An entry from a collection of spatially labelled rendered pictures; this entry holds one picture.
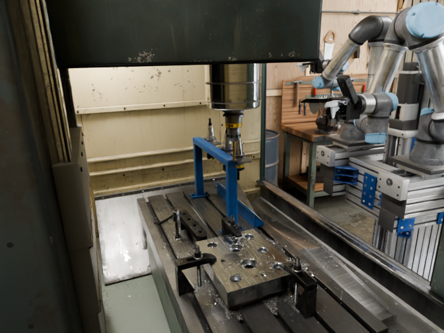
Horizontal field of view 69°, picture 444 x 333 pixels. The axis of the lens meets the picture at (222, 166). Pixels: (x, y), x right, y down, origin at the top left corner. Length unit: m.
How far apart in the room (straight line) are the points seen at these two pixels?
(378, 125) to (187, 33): 0.84
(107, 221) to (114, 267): 0.29
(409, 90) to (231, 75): 1.11
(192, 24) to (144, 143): 1.24
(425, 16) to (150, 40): 0.93
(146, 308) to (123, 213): 0.62
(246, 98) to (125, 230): 1.17
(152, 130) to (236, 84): 1.13
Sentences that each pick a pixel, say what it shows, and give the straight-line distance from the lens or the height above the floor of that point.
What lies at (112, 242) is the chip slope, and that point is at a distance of 1.80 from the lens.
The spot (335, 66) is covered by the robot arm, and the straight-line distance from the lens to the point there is 2.04.
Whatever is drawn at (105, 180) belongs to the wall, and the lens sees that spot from 1.98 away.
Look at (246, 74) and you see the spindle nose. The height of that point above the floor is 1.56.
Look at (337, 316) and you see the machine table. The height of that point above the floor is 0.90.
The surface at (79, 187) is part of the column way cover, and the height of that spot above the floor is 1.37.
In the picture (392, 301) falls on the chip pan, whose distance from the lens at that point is 1.54.
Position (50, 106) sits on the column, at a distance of 0.67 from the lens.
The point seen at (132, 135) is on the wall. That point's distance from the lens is 1.93.
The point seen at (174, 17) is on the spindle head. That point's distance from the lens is 0.78.
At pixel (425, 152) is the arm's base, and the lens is 1.59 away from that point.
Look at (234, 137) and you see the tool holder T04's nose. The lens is 0.96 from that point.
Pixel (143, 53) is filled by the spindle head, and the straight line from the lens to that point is 0.76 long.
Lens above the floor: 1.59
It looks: 18 degrees down
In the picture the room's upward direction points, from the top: 2 degrees counter-clockwise
